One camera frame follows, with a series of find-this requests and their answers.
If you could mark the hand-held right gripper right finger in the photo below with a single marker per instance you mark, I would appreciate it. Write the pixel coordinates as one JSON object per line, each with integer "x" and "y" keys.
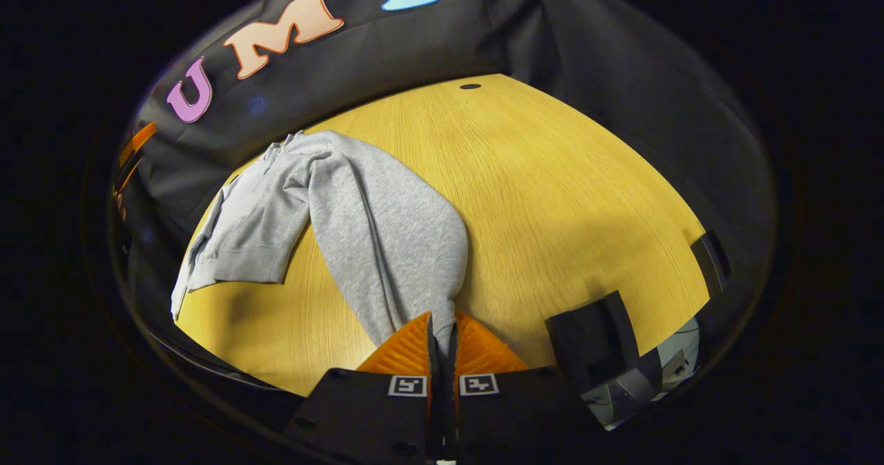
{"x": 525, "y": 423}

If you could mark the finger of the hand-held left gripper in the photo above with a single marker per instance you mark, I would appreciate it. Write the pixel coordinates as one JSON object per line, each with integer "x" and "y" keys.
{"x": 129, "y": 173}
{"x": 138, "y": 140}

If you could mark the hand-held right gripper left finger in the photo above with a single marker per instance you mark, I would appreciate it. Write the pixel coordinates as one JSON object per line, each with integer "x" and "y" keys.
{"x": 373, "y": 423}

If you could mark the grey sweatshirt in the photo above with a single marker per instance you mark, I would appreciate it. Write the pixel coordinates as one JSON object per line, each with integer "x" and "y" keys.
{"x": 387, "y": 244}

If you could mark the black plastic stand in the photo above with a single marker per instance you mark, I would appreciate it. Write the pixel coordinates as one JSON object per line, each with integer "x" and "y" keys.
{"x": 711, "y": 261}
{"x": 573, "y": 340}

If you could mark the black backdrop cloth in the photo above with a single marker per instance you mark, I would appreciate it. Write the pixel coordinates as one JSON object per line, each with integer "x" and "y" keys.
{"x": 587, "y": 57}

